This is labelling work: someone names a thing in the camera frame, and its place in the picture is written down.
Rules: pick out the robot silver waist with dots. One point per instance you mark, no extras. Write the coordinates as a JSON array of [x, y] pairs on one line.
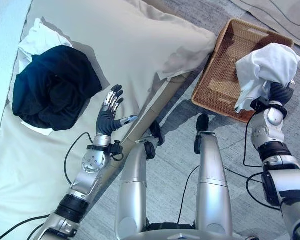
[[175, 231]]

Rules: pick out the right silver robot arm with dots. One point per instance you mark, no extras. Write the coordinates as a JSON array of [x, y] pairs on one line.
[[280, 160]]

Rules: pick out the right silver robot leg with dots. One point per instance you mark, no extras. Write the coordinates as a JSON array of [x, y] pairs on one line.
[[211, 172]]

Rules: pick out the left silver robot leg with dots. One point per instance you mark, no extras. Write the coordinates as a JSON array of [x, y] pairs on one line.
[[133, 185]]

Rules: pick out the beige pillow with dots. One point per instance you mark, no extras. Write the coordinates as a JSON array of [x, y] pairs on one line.
[[130, 37]]

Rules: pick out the bed with white sheet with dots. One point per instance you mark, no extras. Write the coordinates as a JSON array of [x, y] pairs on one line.
[[35, 140]]

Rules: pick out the dark navy garment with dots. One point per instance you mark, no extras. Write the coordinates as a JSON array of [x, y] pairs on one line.
[[55, 87]]

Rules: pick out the brown wicker basket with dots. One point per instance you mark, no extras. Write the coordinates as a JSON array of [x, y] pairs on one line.
[[227, 75]]

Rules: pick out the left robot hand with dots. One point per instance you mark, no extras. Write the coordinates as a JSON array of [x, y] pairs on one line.
[[105, 121]]

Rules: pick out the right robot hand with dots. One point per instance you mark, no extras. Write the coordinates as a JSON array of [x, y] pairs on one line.
[[280, 93]]

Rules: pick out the crumpled white garment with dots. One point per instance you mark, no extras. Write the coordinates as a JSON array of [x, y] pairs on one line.
[[43, 37]]

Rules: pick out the beige curtain fabric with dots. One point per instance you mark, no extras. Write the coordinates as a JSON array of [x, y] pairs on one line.
[[277, 17]]

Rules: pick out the white cloth garment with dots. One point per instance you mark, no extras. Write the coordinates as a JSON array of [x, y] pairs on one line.
[[266, 71]]

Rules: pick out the silver robot leg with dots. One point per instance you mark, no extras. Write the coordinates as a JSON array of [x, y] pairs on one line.
[[133, 185], [211, 172]]

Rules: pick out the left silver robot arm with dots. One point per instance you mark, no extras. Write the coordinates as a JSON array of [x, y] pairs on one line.
[[78, 186]]

